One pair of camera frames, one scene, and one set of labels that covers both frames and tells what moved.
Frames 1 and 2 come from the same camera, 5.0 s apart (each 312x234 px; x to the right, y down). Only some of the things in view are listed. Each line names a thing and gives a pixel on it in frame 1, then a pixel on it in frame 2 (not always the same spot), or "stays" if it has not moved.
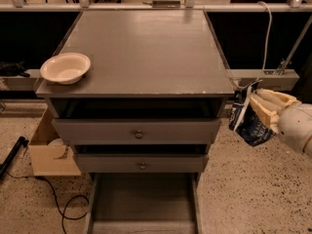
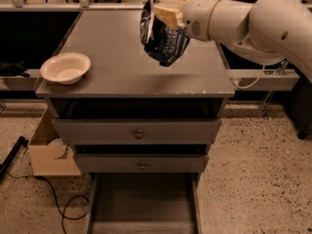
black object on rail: (14, 68) stays
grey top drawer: (137, 131) stays
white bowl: (65, 68) stays
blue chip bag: (247, 120) to (165, 45)
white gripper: (293, 127) to (195, 16)
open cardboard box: (50, 156) stays
